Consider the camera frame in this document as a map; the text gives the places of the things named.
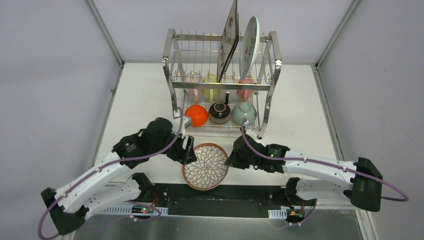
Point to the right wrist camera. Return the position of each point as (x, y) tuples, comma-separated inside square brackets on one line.
[(248, 131)]

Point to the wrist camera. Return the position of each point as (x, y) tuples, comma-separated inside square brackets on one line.
[(248, 131), (180, 122)]

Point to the beige bowl dark rim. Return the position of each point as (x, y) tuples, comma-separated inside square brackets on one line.
[(219, 113)]

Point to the square floral plate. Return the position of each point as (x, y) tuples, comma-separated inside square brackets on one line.
[(229, 41)]

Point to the white ribbed mug black rim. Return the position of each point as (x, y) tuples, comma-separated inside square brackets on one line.
[(228, 79)]

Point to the brown floral round plate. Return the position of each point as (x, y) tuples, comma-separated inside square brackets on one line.
[(209, 169)]

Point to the orange plastic bowl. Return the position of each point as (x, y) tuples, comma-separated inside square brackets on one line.
[(198, 115)]

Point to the pink mug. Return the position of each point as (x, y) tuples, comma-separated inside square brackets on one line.
[(245, 94)]

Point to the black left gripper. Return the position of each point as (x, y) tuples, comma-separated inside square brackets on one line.
[(184, 149)]

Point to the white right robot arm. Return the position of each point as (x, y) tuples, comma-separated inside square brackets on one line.
[(356, 182)]

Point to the mint green bowl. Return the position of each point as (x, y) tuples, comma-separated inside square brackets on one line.
[(244, 110)]

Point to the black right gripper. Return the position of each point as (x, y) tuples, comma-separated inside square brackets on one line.
[(233, 161)]

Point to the stainless steel dish rack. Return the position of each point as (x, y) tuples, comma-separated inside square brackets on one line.
[(184, 53)]

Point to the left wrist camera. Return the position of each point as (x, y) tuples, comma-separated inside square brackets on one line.
[(180, 122)]

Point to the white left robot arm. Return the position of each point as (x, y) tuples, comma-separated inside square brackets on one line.
[(71, 205)]

